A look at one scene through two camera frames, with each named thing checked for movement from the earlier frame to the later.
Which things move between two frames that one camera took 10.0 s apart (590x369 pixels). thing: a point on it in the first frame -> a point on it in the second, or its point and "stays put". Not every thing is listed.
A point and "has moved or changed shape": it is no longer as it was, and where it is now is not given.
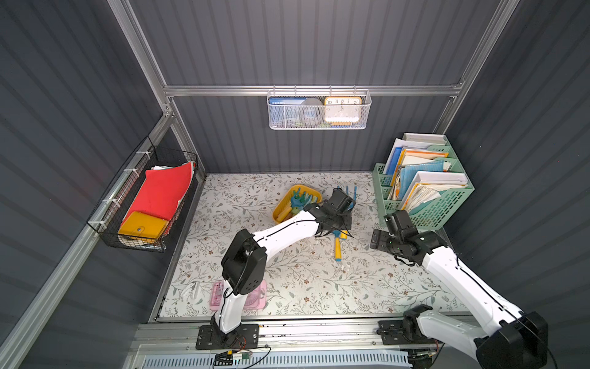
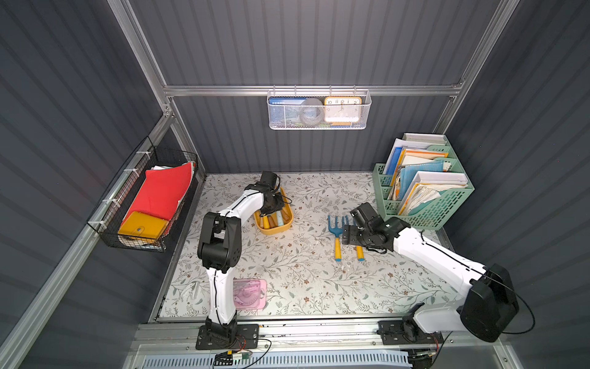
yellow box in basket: [143, 226] stays put
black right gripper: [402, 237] -> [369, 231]
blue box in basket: [285, 111] stays put
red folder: [159, 194] stays put
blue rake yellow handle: [296, 201] -> [336, 231]
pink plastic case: [257, 300] stays put
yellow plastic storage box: [283, 207] has moved or changed shape
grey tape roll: [312, 111] stays put
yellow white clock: [342, 111] stays put
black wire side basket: [139, 210] stays put
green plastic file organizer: [424, 174] stays put
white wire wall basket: [318, 110] stays put
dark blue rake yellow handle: [343, 234] -> [359, 249]
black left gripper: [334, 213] -> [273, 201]
